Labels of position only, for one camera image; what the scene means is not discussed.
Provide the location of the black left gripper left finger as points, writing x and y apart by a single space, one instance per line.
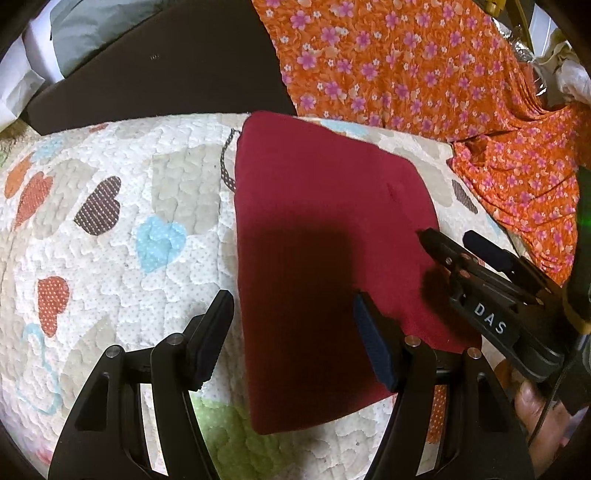
104 438

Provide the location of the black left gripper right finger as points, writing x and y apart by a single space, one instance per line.
481 437

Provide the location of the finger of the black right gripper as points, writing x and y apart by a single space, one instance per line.
452 256
519 270

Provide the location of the dark red garment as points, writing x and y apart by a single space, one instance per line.
319 218

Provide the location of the person's right hand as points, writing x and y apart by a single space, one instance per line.
558 425

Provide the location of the orange floral fabric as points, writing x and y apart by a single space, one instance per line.
442 70

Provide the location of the heart patterned quilted mat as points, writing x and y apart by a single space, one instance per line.
118 234

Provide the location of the dark brown cushion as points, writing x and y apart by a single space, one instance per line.
195 57

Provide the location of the white paper bag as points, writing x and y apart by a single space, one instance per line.
28 59

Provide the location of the grey pouch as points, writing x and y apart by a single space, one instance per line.
81 29

